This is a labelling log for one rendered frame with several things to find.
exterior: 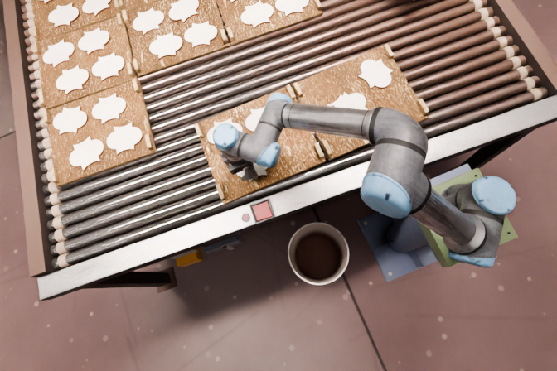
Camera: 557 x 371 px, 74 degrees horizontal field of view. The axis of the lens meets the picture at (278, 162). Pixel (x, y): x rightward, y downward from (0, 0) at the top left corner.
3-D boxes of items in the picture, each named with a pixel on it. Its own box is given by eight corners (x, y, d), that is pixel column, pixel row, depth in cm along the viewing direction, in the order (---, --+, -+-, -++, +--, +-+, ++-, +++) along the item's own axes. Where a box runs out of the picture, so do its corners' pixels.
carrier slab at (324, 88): (428, 118, 138) (429, 116, 137) (329, 161, 137) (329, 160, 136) (384, 47, 150) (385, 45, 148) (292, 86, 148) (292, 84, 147)
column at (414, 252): (448, 256, 209) (533, 238, 126) (386, 281, 208) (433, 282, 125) (414, 195, 221) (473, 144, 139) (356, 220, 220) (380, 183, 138)
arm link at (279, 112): (435, 98, 81) (263, 85, 109) (422, 142, 78) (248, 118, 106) (442, 123, 90) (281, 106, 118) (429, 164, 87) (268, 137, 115)
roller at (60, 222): (522, 69, 146) (529, 61, 141) (55, 233, 144) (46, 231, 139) (515, 59, 147) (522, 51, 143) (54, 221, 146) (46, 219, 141)
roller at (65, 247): (535, 89, 142) (543, 83, 138) (59, 257, 141) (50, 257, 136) (529, 79, 144) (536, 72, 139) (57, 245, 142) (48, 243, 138)
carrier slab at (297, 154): (326, 161, 137) (326, 161, 136) (224, 204, 136) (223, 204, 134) (289, 87, 148) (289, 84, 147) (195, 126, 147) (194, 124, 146)
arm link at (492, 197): (498, 190, 116) (525, 180, 103) (489, 230, 113) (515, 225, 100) (461, 177, 118) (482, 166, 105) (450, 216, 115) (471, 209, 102)
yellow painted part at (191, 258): (203, 260, 160) (185, 257, 138) (183, 267, 160) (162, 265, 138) (198, 243, 163) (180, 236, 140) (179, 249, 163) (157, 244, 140)
